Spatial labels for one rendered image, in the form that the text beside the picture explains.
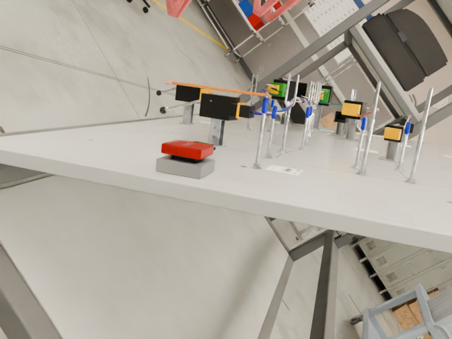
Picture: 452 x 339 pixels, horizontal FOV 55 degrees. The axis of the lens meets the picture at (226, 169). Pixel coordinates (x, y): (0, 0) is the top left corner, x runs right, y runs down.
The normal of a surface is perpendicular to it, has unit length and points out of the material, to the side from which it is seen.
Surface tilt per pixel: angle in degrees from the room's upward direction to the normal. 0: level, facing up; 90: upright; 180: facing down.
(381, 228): 90
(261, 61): 90
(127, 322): 0
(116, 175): 90
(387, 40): 90
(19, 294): 0
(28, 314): 0
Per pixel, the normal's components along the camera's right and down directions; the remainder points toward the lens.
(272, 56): -0.33, 0.04
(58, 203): 0.79, -0.53
